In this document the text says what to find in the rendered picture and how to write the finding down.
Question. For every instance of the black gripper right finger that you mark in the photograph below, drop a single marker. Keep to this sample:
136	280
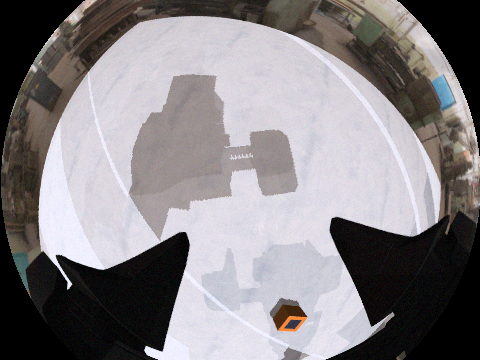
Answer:
382	264

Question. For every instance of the orange block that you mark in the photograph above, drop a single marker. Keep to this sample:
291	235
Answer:
289	318

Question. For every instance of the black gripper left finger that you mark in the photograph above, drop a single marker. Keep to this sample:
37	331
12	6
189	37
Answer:
139	294

